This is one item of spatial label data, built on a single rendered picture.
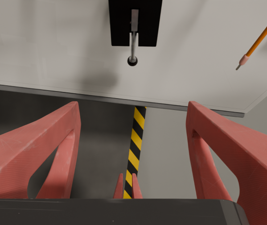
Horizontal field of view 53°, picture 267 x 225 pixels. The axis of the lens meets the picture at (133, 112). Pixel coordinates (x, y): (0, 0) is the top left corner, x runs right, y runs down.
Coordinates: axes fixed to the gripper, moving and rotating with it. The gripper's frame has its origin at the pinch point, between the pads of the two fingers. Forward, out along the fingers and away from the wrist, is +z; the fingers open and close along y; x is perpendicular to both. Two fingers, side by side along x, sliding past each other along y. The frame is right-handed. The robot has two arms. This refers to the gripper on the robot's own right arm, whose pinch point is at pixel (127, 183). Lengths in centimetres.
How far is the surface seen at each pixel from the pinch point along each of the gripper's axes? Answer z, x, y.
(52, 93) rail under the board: 21.8, 9.8, 13.3
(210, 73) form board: 20.3, 3.5, -13.4
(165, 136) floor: 70, 93, -21
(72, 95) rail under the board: 21.9, 10.4, 9.8
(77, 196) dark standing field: 45, 111, 25
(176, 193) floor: 49, 118, -28
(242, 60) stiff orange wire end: 7.4, -9.8, -10.5
